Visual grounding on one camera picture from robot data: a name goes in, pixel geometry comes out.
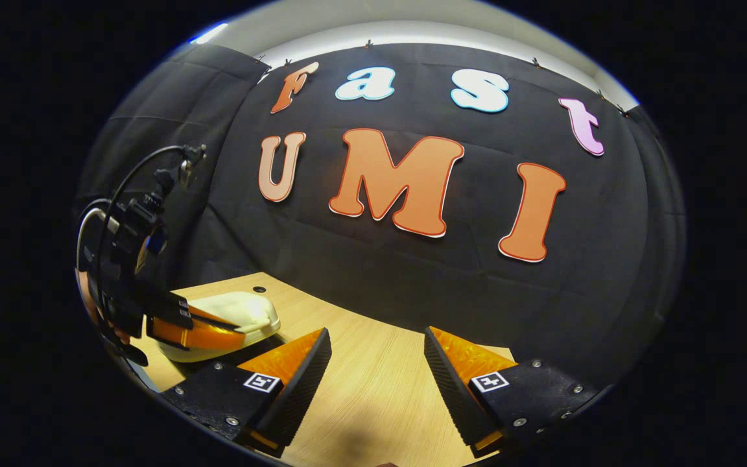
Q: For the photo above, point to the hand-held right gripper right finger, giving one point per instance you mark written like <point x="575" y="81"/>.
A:
<point x="454" y="389"/>

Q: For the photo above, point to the ceiling light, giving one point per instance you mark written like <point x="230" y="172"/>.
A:
<point x="210" y="32"/>

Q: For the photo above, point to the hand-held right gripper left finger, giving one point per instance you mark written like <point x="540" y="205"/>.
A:
<point x="302" y="383"/>

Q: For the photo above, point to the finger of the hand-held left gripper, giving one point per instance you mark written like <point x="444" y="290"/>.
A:
<point x="198" y="336"/>
<point x="169" y="311"/>

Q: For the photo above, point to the cream suitcase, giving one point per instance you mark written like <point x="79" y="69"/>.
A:
<point x="244" y="311"/>

